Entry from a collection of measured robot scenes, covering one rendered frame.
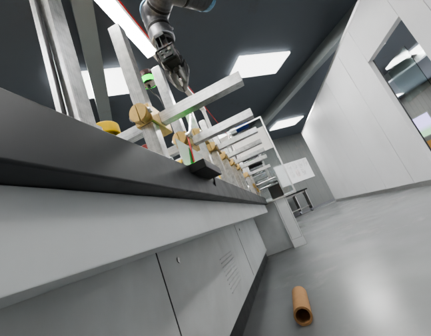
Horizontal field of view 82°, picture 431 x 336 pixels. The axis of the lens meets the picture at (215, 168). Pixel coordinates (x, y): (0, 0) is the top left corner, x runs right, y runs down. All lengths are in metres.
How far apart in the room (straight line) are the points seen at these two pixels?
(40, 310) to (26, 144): 0.33
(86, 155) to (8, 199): 0.09
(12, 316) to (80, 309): 0.12
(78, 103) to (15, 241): 0.22
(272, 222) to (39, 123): 3.30
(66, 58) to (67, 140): 0.19
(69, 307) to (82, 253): 0.26
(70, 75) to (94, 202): 0.20
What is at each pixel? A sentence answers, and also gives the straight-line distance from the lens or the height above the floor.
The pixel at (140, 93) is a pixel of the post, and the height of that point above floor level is 0.91.
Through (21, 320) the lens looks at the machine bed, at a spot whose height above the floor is 0.49.
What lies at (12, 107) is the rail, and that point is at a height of 0.68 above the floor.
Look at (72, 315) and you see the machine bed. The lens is 0.59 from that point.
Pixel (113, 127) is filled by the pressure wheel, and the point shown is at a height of 0.88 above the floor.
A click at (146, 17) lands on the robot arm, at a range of 1.08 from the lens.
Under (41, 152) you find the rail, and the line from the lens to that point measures 0.29.
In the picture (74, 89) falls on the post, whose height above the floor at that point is 0.78.
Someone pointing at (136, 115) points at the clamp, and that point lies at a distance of 0.65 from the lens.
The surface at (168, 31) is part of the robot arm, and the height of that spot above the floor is 1.21.
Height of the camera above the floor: 0.50
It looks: 14 degrees up
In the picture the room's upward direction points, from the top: 22 degrees counter-clockwise
